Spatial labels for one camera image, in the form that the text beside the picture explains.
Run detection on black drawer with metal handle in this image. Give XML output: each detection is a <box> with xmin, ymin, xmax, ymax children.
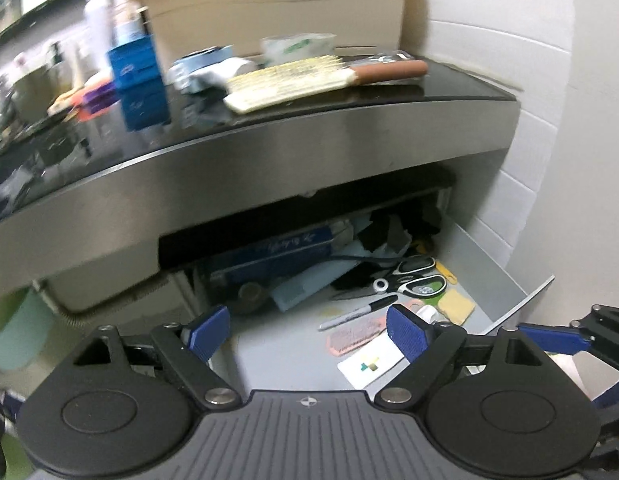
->
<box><xmin>188</xmin><ymin>209</ymin><xmax>557</xmax><ymax>394</ymax></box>

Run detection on yellow sponge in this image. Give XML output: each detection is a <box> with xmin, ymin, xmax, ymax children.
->
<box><xmin>437</xmin><ymin>289</ymin><xmax>475</xmax><ymax>326</ymax></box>

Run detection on black marker pen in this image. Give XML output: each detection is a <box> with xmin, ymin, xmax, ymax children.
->
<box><xmin>318</xmin><ymin>295</ymin><xmax>398</xmax><ymax>332</ymax></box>

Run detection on blue rectangular carton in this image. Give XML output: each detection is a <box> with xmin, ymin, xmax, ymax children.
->
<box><xmin>206</xmin><ymin>226</ymin><xmax>335</xmax><ymax>287</ymax></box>

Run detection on teal plastic basin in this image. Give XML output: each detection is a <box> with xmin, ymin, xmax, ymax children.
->
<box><xmin>0</xmin><ymin>288</ymin><xmax>54</xmax><ymax>372</ymax></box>

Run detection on steel edged black countertop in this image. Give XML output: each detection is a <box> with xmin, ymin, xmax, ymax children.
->
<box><xmin>0</xmin><ymin>64</ymin><xmax>520</xmax><ymax>295</ymax></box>

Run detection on purple box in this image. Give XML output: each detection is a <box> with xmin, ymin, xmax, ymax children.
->
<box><xmin>80</xmin><ymin>81</ymin><xmax>118</xmax><ymax>117</ymax></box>

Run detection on blue cartoon box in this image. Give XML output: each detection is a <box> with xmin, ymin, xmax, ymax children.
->
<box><xmin>108</xmin><ymin>36</ymin><xmax>170</xmax><ymax>131</ymax></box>

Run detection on white wipes packet green print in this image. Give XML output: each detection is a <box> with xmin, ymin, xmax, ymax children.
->
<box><xmin>260</xmin><ymin>32</ymin><xmax>335</xmax><ymax>66</ymax></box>

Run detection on grey metal mug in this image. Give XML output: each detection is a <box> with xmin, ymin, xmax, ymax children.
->
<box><xmin>11</xmin><ymin>66</ymin><xmax>73</xmax><ymax>125</ymax></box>

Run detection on white plastic bottle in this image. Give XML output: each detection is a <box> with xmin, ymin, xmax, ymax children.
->
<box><xmin>84</xmin><ymin>0</ymin><xmax>112</xmax><ymax>73</ymax></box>

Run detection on beige plastic storage tub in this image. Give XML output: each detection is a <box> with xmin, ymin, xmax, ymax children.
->
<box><xmin>132</xmin><ymin>0</ymin><xmax>406</xmax><ymax>68</ymax></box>

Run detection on black handled scissors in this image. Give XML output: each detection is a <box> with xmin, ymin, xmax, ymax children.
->
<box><xmin>333</xmin><ymin>255</ymin><xmax>448</xmax><ymax>300</ymax></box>

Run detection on cream brush with brown handle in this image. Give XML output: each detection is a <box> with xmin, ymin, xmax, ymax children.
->
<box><xmin>224</xmin><ymin>55</ymin><xmax>429</xmax><ymax>115</ymax></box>

